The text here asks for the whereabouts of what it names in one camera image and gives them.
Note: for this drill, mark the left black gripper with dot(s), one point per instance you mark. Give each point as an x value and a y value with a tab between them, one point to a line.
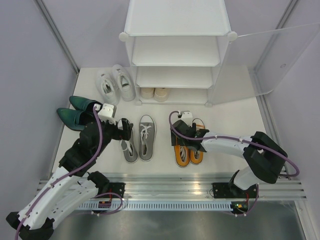
124	134

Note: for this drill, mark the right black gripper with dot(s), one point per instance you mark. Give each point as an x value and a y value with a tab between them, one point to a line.
173	139

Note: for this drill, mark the orange canvas sneaker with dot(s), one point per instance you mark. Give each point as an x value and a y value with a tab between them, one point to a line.
196	157
182	156

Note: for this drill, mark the beige lace sneaker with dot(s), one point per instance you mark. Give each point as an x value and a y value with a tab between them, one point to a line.
147	93
161	94

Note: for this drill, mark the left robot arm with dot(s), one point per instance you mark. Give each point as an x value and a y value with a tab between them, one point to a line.
39	219

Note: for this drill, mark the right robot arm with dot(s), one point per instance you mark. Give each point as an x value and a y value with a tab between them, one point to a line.
265	159

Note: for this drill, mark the lower green heeled shoe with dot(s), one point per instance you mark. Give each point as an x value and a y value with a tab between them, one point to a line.
73	119

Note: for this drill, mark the green heeled shoe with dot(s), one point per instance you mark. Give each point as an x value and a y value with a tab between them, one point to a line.
84	104
73	119

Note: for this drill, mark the upper green heeled shoe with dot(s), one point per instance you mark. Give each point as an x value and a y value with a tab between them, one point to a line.
84	104

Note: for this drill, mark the white plastic shoe cabinet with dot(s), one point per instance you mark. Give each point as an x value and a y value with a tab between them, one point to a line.
176	44

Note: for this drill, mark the translucent cabinet door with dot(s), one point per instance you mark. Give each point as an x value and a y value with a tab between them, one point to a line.
255	64

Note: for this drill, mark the right grey canvas sneaker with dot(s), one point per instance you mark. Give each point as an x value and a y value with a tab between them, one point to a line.
147	134

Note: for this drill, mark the grey canvas sneaker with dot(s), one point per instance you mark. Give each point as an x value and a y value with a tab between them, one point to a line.
128	149
147	134

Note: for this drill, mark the left grey canvas sneaker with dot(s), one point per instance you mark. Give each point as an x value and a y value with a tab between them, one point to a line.
128	149

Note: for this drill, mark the right white sneaker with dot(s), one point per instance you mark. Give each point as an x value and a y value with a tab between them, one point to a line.
124	83

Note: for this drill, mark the white sneaker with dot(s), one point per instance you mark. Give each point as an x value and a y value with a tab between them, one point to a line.
107	88
124	83

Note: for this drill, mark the left white sneaker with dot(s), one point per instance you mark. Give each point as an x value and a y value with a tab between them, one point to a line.
107	88

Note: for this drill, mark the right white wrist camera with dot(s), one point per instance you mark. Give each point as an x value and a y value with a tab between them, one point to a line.
186	117

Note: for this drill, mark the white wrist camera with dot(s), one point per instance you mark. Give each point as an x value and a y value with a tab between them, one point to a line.
107	113
186	117

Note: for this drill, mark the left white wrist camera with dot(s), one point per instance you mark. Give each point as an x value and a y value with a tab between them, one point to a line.
107	113

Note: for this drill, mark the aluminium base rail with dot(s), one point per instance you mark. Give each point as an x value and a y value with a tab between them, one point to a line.
196	187

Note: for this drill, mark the white slotted cable duct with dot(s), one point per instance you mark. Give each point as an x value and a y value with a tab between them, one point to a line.
136	205

